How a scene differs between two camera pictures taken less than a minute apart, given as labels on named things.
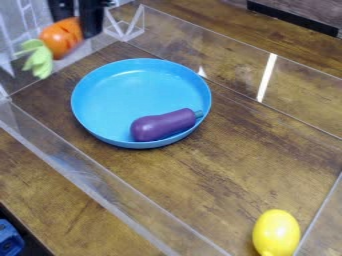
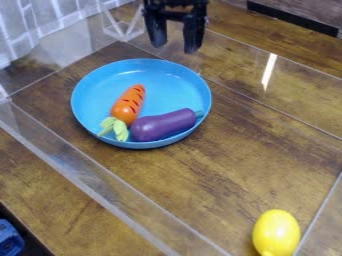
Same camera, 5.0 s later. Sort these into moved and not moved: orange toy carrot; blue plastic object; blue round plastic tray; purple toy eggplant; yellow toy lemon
Moved: orange toy carrot
Not moved: blue plastic object; purple toy eggplant; yellow toy lemon; blue round plastic tray
